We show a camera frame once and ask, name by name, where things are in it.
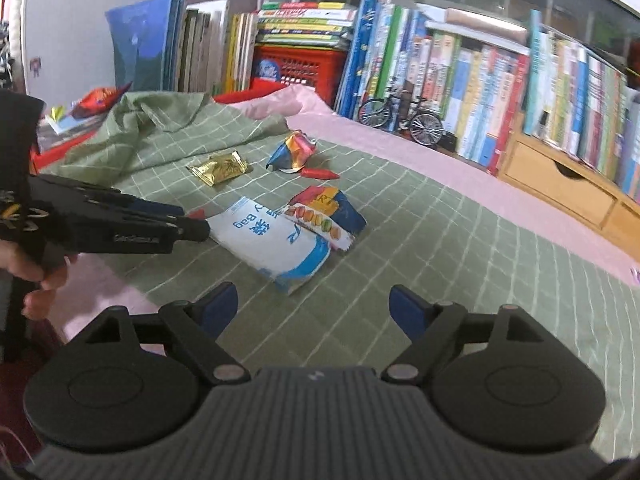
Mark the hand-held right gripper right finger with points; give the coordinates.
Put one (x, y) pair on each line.
(407, 311)

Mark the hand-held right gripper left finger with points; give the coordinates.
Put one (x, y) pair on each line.
(222, 306)

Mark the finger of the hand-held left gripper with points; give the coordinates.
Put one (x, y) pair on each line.
(150, 237)
(155, 206)

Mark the white blue plastic bag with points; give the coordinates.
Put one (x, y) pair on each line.
(270, 242)

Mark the person's left hand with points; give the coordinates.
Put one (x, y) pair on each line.
(40, 285)

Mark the green checked blanket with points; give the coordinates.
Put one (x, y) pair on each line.
(450, 260)

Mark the gold foil snack packet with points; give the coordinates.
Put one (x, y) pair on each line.
(217, 169)

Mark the pile of paper sheets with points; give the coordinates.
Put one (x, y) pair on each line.
(65, 120)

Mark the colourful snack packet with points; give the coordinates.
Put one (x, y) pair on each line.
(340, 215)

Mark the red snack bag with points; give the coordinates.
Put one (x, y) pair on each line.
(97, 100)

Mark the red cloth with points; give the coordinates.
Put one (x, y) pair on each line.
(240, 96)

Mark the crumpled colourful wrapper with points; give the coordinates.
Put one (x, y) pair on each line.
(292, 152)

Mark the large blue picture book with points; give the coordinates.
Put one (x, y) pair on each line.
(142, 45)

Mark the small red wrapper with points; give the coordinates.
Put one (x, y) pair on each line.
(320, 174)

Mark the miniature bicycle model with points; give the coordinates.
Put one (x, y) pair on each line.
(400, 115)

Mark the red plastic crate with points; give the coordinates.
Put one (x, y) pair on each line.
(300, 72)

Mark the wooden drawer organiser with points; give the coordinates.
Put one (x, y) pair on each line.
(560, 185)

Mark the row of blue spined books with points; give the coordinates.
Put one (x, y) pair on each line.
(450, 90)

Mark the stack of flat colourful books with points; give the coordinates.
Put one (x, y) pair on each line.
(305, 25)

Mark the row of leaning pale books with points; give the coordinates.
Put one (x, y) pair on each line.
(570, 95)

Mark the row of pastel purple books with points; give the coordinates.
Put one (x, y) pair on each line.
(632, 145)

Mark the books lying across book row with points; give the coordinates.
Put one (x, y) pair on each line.
(480, 25)

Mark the small wall sticker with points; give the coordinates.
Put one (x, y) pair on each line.
(35, 66)

